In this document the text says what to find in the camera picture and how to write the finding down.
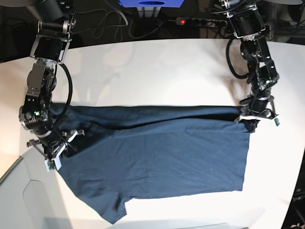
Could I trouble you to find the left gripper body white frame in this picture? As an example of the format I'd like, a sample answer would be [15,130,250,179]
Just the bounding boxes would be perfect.
[235,95,278,123]

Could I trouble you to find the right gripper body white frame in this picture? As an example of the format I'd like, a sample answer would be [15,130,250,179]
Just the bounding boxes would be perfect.
[27,131,72,165]

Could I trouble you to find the dark blue T-shirt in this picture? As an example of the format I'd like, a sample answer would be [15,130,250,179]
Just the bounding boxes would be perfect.
[57,106,250,224]

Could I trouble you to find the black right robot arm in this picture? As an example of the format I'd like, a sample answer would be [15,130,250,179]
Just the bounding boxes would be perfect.
[13,0,83,170]

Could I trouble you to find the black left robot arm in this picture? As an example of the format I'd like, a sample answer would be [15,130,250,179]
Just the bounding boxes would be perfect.
[212,0,279,132]

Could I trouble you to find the blue box on stand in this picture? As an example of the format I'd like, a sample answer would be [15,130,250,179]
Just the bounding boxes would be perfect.
[118,0,184,8]

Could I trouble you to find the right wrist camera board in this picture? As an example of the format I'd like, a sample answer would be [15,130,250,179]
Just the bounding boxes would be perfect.
[44,158,61,172]

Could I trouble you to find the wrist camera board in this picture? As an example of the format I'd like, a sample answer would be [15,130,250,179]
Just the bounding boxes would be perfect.
[44,158,61,172]
[273,117,280,126]

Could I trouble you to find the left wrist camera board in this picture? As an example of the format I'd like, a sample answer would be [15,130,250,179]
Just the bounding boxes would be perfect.
[273,117,280,126]

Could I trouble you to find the black power strip red switch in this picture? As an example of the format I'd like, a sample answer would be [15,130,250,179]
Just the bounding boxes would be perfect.
[174,17,227,28]

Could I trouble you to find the grey cables behind table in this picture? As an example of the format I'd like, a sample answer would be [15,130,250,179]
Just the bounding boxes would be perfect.
[90,8,167,40]

